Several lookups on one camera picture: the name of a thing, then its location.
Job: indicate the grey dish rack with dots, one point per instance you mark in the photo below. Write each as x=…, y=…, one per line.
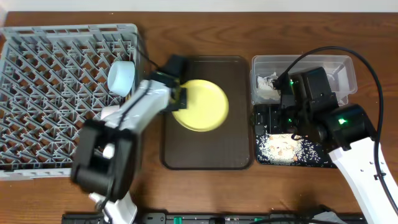
x=53, y=79

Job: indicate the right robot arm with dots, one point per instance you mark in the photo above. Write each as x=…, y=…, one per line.
x=309, y=113

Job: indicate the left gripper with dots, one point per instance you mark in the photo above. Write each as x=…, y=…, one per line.
x=179, y=99

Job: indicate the pink bowl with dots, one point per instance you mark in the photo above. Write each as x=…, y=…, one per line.
x=107, y=110

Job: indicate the crumpled white tissue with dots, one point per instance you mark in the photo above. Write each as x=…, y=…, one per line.
x=265, y=88

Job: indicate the black waste tray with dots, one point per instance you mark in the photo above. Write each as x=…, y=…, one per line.
x=278, y=146

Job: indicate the blue bowl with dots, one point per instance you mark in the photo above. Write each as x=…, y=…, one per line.
x=121, y=77

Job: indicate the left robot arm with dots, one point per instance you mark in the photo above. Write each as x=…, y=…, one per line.
x=108, y=154

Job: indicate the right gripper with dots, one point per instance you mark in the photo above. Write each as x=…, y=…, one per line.
x=266, y=119

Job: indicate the dark brown serving tray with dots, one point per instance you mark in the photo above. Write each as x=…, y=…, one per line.
x=228, y=147

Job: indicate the yellow plate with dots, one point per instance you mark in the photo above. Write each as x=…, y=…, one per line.
x=207, y=106

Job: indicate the rice and nut scraps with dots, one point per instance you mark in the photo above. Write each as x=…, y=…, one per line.
x=284, y=150

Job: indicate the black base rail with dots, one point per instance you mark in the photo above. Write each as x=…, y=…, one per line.
x=324, y=214

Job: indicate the clear plastic bin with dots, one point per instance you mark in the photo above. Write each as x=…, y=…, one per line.
x=339, y=70

